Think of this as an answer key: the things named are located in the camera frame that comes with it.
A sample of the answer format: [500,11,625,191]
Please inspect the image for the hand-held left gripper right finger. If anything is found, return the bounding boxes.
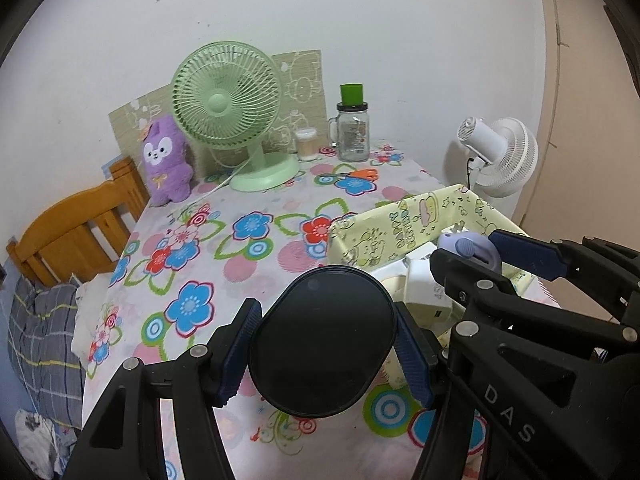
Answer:
[392,302,481,480]

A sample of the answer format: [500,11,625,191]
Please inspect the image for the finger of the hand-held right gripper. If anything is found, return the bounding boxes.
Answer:
[487,230,640,328]
[431,249,640,480]

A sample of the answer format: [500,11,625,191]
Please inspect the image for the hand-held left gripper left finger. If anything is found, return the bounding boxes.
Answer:
[62,297,263,480]

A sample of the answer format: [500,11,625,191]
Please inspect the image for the white plug charger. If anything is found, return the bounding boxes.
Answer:
[405,252,466,331]

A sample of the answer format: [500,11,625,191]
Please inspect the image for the purple round case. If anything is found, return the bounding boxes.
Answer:
[437,230,501,273]

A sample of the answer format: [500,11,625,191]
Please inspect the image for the black oval case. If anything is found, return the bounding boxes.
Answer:
[248,265,398,418]

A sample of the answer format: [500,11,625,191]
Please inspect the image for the yellow printed box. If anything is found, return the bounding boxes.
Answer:
[327,183,543,391]

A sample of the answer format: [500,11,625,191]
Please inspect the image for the white standing fan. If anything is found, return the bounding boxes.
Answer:
[457,116,540,201]

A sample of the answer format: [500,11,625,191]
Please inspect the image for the beige door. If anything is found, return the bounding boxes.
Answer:
[515,0,640,261]

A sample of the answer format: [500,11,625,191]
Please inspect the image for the plaid grey bedding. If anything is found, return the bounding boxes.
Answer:
[7,280,86,431]

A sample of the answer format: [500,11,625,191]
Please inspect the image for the purple plush toy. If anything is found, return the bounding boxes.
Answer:
[140,114,195,207]

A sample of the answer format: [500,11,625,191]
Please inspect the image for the glass jar with green lid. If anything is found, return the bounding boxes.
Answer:
[328,84,372,163]

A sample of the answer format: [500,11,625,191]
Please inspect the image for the wooden chair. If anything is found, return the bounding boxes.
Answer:
[6,156,151,288]

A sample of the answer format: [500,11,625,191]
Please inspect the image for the white grey cloth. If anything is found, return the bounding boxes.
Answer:
[15,407,71,480]

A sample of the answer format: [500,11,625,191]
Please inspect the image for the cotton swab container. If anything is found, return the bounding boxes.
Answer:
[294,126,318,162]

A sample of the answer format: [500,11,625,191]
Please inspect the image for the green desk fan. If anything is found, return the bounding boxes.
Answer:
[170,42,301,193]

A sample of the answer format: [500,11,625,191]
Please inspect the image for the printed cardboard panel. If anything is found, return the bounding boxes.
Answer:
[109,50,323,181]

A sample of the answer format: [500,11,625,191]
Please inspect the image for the white fan cable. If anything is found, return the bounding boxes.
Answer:
[185,160,251,211]

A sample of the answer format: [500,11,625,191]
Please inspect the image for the orange handled scissors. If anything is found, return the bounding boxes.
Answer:
[319,167,379,183]

